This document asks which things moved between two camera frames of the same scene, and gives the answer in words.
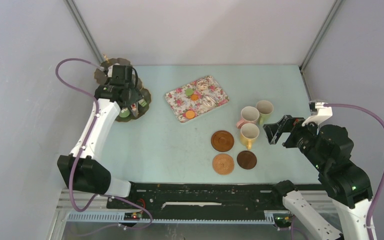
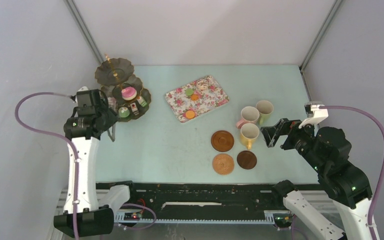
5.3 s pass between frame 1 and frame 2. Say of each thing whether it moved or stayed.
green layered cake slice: stayed
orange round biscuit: stayed
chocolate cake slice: stayed
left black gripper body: moved
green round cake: stayed
